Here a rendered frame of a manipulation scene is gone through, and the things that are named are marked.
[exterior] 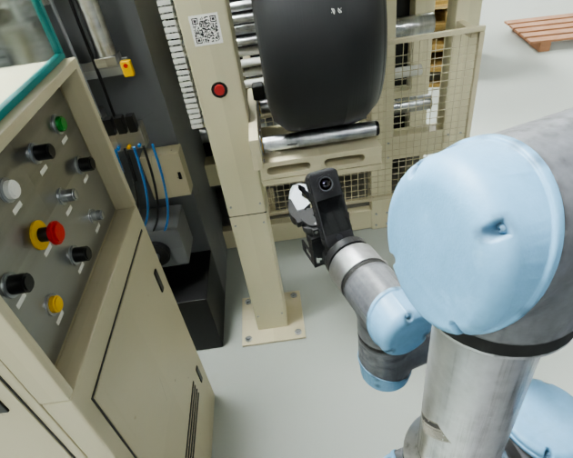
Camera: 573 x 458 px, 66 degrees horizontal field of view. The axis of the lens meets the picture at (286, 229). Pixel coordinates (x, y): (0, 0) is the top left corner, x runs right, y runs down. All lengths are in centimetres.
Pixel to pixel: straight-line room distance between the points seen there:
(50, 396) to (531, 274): 71
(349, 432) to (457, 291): 141
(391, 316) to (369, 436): 115
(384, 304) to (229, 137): 92
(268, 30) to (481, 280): 89
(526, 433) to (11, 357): 68
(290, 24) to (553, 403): 84
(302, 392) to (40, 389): 113
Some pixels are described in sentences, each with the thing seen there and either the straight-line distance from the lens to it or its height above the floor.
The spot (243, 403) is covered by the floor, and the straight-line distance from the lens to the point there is 178.
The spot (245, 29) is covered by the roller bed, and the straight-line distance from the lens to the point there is 168.
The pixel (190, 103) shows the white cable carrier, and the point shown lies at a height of 103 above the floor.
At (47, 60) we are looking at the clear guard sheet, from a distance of 100.
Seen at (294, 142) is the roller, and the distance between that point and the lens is 129.
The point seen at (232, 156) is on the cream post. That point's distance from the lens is 140.
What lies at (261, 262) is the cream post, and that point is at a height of 40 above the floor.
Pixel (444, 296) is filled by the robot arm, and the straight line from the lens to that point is 30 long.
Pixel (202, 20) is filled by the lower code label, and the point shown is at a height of 124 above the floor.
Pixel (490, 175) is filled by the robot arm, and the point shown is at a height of 136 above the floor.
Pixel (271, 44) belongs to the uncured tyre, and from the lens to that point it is 108.
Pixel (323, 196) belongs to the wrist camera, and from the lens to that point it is 65.
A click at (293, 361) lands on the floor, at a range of 184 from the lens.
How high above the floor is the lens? 150
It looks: 38 degrees down
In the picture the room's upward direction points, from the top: 9 degrees counter-clockwise
